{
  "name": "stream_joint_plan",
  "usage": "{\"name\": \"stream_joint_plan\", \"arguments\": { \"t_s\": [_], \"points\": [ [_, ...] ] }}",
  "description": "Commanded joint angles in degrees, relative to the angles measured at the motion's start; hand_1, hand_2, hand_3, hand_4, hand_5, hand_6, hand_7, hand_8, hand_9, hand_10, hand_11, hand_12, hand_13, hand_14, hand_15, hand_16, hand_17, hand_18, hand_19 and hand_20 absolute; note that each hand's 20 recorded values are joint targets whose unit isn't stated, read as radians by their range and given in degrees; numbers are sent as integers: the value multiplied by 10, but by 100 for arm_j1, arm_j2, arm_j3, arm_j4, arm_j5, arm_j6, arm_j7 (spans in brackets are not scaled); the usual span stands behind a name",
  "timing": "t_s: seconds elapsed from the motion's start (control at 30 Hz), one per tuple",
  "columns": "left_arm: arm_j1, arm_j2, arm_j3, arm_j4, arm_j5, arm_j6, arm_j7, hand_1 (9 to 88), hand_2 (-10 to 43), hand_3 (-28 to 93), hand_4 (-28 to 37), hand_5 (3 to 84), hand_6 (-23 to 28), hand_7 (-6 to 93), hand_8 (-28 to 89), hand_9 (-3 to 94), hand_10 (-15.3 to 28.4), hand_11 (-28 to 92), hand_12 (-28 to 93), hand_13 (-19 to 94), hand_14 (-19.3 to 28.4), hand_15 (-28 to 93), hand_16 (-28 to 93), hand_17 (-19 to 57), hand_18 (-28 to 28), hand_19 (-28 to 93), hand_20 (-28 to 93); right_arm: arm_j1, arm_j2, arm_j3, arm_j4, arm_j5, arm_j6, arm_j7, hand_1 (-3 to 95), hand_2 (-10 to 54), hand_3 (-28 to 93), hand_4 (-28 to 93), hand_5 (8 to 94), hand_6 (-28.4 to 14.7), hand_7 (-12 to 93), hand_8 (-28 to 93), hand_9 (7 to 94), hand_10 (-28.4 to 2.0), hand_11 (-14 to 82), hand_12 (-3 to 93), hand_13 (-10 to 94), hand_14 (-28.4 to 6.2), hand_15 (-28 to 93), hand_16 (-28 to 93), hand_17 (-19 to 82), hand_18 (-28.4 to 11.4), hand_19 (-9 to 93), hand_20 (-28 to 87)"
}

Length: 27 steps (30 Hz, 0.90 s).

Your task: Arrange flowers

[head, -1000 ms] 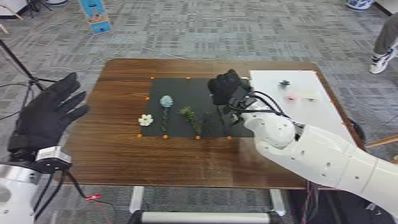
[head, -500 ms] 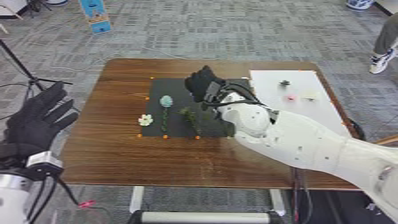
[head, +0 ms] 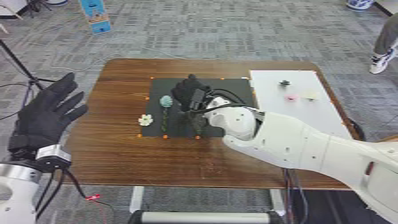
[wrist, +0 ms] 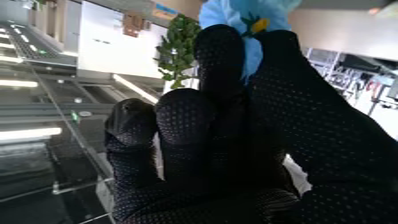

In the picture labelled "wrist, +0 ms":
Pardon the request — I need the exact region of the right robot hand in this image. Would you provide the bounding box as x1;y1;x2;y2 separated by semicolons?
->
103;23;398;224

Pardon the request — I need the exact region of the green leafy plant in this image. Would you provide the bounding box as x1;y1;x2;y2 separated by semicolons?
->
152;13;204;91

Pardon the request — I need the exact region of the blue flower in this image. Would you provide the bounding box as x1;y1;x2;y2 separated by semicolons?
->
197;0;303;86

